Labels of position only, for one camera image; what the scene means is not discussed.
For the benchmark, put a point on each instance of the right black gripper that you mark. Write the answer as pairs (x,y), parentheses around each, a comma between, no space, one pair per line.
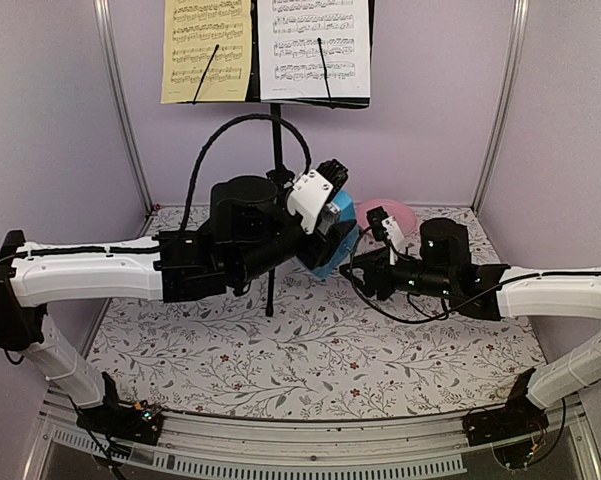
(375,268)

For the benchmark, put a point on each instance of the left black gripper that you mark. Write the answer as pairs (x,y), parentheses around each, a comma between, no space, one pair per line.
(325,245)

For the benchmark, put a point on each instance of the blue metronome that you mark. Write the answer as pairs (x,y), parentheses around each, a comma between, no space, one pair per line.
(342,235)

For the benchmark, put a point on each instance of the black music stand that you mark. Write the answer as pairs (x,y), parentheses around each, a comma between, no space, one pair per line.
(253,95)

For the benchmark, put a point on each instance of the white sheet music page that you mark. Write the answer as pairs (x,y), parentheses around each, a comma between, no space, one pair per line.
(311,48)

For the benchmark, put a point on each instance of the yellow sheet music page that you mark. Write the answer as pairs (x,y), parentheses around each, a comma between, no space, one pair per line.
(207,51)

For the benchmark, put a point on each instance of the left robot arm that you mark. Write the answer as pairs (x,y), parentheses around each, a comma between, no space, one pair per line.
(172,266)

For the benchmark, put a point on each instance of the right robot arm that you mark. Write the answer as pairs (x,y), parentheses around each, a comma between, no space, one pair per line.
(502,291)

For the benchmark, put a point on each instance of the pink plate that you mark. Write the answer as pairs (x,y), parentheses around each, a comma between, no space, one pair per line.
(405,217)

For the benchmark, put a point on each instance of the floral table mat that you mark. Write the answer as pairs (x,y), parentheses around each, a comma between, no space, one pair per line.
(297,347)

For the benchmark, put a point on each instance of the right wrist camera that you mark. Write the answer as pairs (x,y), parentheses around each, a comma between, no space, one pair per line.
(385,229)

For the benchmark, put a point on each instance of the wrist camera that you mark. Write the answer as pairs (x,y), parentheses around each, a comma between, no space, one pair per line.
(385,229)
(317,198)

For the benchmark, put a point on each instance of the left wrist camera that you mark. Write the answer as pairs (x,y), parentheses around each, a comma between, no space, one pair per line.
(317,198)

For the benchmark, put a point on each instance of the front aluminium rail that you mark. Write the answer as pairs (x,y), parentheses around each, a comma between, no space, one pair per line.
(214,447)

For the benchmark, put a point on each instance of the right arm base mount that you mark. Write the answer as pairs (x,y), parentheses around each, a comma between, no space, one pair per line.
(518,416)

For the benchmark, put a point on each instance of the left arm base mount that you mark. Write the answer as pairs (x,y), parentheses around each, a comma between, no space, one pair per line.
(139,422)

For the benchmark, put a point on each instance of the left aluminium frame post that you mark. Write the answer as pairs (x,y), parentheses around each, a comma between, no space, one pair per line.
(107,40)

